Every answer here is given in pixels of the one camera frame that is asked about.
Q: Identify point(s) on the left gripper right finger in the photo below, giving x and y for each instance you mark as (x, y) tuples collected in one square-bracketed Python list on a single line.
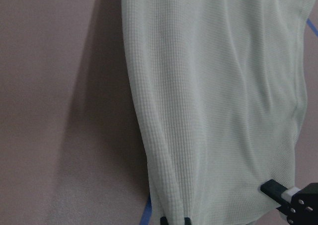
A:
[(187, 221)]

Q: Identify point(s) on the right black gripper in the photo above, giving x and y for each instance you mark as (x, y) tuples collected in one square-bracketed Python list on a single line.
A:
[(302, 205)]

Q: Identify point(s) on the olive green long-sleeve shirt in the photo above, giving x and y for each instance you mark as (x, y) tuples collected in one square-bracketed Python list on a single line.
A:
[(220, 96)]

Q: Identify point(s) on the brown paper table cover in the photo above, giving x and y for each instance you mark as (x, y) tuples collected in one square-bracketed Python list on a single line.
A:
[(71, 149)]

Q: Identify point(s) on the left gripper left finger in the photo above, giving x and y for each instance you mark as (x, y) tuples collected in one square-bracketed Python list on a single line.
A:
[(163, 221)]

